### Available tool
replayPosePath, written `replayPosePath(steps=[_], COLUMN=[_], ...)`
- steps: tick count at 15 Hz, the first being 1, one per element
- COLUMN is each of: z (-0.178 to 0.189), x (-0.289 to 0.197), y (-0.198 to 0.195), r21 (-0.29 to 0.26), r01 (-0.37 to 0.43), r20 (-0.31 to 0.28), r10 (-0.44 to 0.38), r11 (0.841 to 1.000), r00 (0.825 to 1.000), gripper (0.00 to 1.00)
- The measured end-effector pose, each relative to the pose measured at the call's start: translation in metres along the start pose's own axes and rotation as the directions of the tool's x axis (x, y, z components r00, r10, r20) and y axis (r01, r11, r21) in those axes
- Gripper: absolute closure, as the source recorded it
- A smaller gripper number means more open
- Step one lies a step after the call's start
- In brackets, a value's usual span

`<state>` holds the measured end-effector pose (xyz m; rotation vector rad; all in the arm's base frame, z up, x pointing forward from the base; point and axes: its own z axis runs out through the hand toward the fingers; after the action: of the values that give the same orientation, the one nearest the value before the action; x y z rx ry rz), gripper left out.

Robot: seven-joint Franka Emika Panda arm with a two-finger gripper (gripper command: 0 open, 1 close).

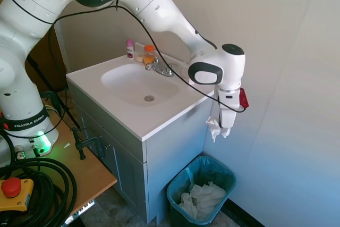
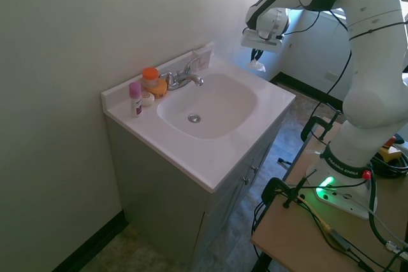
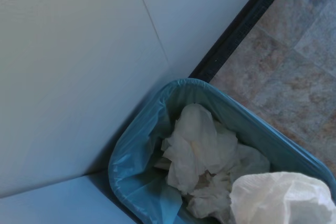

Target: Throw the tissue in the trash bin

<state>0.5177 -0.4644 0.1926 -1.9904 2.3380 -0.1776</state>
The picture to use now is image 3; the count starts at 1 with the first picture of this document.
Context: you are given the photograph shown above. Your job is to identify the small crumpled discarded tissue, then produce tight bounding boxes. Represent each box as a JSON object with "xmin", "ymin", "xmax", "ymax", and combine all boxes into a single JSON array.
[{"xmin": 186, "ymin": 142, "xmax": 271, "ymax": 220}]

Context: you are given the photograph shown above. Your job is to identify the black baseboard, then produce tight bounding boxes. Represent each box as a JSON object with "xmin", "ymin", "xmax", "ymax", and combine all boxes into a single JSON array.
[{"xmin": 188, "ymin": 0, "xmax": 298, "ymax": 84}]

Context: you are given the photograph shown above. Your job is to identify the large crumpled discarded tissue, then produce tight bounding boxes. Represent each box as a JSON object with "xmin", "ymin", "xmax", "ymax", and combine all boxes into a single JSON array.
[{"xmin": 153, "ymin": 103, "xmax": 239, "ymax": 196}]

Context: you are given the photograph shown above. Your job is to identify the bin with blue liner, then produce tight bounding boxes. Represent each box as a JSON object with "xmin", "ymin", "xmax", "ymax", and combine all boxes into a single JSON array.
[{"xmin": 108, "ymin": 78, "xmax": 336, "ymax": 224}]

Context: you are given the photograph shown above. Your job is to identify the white tissue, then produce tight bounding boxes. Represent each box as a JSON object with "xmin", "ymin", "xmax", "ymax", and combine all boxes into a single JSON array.
[{"xmin": 229, "ymin": 171, "xmax": 336, "ymax": 224}]

